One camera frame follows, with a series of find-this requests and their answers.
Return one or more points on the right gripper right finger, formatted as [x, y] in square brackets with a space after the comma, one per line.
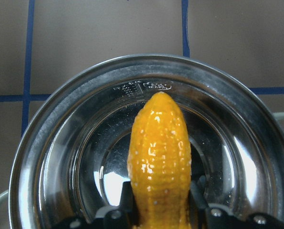
[204, 215]

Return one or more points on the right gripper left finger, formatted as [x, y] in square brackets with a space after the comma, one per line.
[123, 216]

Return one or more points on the yellow toy corn cob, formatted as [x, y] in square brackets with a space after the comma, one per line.
[159, 165]

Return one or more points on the stainless steel pot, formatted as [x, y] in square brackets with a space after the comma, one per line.
[72, 159]

